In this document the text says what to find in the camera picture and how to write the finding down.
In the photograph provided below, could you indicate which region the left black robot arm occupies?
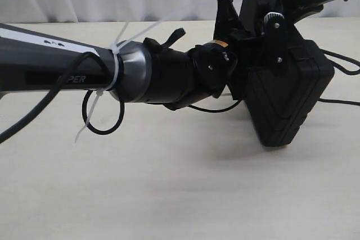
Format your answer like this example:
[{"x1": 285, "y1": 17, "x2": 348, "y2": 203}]
[{"x1": 1, "y1": 0, "x2": 262, "y2": 111}]

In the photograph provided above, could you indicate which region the black plastic carrying case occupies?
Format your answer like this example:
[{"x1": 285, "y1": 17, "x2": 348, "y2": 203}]
[{"x1": 238, "y1": 0, "x2": 335, "y2": 148}]

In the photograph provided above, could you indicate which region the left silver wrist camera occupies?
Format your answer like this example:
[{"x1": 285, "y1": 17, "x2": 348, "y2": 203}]
[{"x1": 263, "y1": 12, "x2": 287, "y2": 76}]

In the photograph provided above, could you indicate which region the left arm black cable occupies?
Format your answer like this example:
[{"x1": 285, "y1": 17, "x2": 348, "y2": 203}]
[{"x1": 0, "y1": 51, "x2": 242, "y2": 145}]

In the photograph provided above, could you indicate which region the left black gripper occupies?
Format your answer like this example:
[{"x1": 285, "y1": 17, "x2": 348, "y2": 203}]
[{"x1": 209, "y1": 0, "x2": 266, "y2": 102}]

